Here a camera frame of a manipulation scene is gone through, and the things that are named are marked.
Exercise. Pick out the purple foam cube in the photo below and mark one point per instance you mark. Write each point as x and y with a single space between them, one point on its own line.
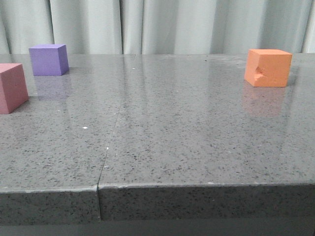
49 59

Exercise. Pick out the orange foam cube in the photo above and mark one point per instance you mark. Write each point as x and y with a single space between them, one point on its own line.
268 68

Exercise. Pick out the grey-green curtain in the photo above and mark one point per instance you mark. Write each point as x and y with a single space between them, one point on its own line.
158 26

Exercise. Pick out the pink foam cube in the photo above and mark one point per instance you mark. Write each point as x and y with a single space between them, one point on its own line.
13 89

